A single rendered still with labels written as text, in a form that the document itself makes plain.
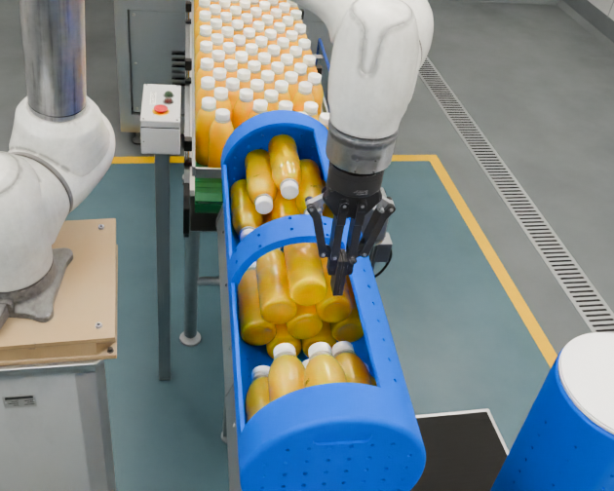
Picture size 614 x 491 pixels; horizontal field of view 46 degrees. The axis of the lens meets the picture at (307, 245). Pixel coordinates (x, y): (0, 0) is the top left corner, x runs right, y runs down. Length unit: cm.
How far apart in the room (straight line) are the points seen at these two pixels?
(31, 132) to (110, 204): 209
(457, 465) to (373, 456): 130
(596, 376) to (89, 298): 98
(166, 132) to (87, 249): 50
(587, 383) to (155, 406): 155
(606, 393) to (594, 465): 14
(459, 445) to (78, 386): 137
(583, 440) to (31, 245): 106
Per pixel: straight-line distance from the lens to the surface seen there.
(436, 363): 285
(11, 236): 128
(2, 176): 127
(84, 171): 140
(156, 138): 190
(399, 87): 87
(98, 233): 154
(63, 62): 129
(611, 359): 156
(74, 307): 140
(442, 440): 243
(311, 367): 116
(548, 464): 157
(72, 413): 153
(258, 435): 107
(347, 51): 86
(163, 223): 216
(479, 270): 334
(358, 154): 91
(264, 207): 158
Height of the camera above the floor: 203
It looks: 39 degrees down
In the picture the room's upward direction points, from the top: 9 degrees clockwise
